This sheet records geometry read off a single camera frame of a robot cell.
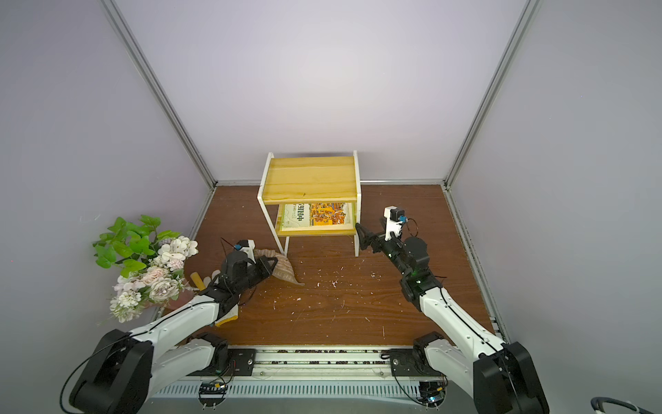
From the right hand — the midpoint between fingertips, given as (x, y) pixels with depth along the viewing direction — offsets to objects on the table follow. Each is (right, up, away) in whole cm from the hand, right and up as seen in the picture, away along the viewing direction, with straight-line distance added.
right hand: (374, 216), depth 75 cm
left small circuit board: (-47, -51, -3) cm, 70 cm away
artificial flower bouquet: (-59, -12, -11) cm, 61 cm away
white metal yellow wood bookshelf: (-17, +6, -3) cm, 19 cm away
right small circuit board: (+16, -50, -4) cm, 53 cm away
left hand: (-31, -15, +11) cm, 36 cm away
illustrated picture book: (-18, 0, +12) cm, 22 cm away
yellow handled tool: (-60, -24, +13) cm, 66 cm away
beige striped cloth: (-30, -19, +10) cm, 37 cm away
